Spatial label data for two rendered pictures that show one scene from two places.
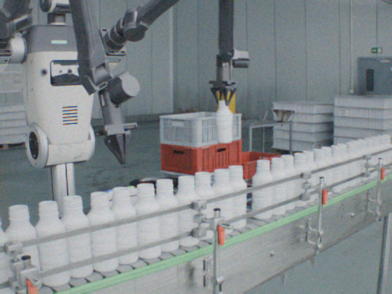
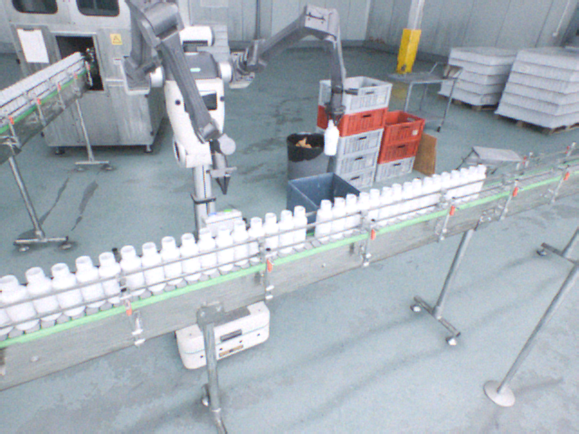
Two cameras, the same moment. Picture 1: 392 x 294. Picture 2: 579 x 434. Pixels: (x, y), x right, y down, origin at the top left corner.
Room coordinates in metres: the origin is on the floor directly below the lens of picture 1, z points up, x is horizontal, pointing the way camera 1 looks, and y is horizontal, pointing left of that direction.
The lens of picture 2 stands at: (0.05, -0.32, 1.84)
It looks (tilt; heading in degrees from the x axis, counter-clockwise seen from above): 33 degrees down; 13
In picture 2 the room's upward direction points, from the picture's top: 3 degrees clockwise
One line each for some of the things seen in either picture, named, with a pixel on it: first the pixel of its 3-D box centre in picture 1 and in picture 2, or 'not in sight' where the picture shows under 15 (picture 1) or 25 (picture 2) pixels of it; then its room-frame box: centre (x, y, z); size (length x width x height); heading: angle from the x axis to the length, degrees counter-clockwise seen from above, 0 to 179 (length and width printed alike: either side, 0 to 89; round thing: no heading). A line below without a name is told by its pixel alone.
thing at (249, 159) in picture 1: (246, 167); (392, 127); (4.36, -0.50, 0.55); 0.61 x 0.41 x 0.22; 136
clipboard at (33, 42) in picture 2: not in sight; (33, 45); (3.36, 3.25, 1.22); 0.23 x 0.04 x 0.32; 115
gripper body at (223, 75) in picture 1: (223, 75); (336, 100); (1.81, -0.11, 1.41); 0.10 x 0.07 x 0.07; 46
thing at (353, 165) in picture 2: not in sight; (345, 156); (3.80, -0.06, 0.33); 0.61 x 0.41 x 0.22; 139
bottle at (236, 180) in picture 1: (234, 197); (298, 227); (1.17, -0.11, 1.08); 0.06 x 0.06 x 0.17
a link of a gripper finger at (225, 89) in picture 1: (225, 94); (335, 116); (1.80, -0.12, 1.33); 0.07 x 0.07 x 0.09; 46
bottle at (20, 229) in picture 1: (22, 248); (132, 270); (0.77, 0.33, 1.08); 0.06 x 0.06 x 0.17
